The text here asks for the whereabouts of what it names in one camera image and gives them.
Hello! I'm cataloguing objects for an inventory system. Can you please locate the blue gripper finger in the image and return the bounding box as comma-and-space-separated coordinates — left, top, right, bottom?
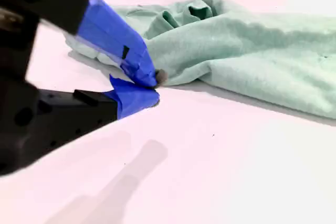
0, 0, 169, 89
38, 74, 160, 157

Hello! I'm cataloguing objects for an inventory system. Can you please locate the pale green T-shirt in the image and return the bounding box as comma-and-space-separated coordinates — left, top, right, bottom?
64, 0, 336, 120

